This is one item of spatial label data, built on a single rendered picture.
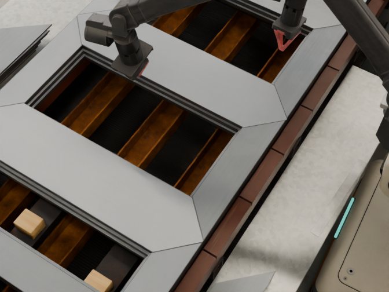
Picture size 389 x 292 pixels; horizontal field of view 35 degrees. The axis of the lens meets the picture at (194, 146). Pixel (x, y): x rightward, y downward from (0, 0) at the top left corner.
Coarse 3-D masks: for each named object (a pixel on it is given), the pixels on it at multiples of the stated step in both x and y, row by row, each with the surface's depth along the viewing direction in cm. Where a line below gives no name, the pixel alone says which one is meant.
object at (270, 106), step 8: (272, 88) 180; (272, 96) 178; (264, 104) 177; (272, 104) 177; (280, 104) 177; (256, 112) 175; (264, 112) 175; (272, 112) 175; (248, 120) 173; (256, 120) 173; (264, 120) 174; (272, 120) 174
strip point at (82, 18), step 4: (96, 12) 196; (100, 12) 196; (104, 12) 196; (108, 12) 196; (80, 16) 195; (84, 16) 195; (88, 16) 195; (80, 20) 194; (84, 20) 194; (80, 24) 193; (84, 24) 193; (80, 28) 192; (84, 28) 192; (80, 32) 191; (80, 36) 190; (84, 40) 189
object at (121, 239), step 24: (240, 0) 202; (336, 48) 193; (120, 72) 186; (48, 96) 182; (168, 96) 181; (216, 120) 176; (288, 120) 178; (0, 168) 167; (48, 192) 161; (192, 192) 164; (120, 240) 156
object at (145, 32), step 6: (144, 24) 193; (138, 30) 192; (144, 30) 192; (150, 30) 192; (156, 30) 192; (138, 36) 190; (144, 36) 190; (150, 36) 191; (114, 48) 188; (108, 54) 186; (114, 54) 186
